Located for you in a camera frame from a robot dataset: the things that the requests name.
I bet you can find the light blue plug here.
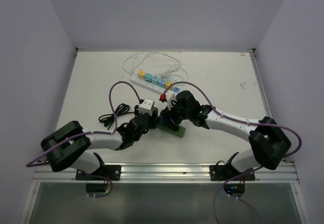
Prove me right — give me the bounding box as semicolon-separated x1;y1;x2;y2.
151;76;160;85

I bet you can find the aluminium right side rail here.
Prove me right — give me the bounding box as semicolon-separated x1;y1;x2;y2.
248;48;287;163

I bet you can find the white power strip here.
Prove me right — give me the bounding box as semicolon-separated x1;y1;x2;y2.
130;73;183;96

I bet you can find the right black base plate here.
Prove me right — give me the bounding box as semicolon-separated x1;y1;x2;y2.
209;160;241;181

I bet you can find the aluminium rail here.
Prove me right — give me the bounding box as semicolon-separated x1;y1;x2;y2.
32;163;299;184
248;48;287;163

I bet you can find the black power cord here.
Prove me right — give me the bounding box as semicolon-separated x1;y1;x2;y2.
98;104;136;128

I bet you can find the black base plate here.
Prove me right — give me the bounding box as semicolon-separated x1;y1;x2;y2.
75;164;122;181
209;160;241;181

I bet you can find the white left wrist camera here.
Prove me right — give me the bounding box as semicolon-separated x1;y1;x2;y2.
135;98;154;116

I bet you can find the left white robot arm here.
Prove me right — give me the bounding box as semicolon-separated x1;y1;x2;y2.
40;107;158;180

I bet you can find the blue plug adapter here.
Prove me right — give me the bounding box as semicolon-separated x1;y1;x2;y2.
157;116;164;126

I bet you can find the yellow plug right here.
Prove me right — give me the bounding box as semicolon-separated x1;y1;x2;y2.
165;81;173;90

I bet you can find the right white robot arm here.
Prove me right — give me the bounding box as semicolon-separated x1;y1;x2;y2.
160;91;291;180

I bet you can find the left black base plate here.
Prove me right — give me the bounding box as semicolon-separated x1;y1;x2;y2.
75;164;122;181

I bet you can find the teal plug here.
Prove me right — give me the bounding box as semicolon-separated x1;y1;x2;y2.
144;73;153;82

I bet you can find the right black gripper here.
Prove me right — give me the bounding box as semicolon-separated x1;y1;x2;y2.
161;98;191;129

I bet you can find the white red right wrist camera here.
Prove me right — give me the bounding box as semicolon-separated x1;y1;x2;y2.
159;90;177;110

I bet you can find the aluminium front rail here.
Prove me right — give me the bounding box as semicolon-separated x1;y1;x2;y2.
32;163;299;184

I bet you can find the green power strip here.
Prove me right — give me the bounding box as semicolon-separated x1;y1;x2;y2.
157;124;186;138

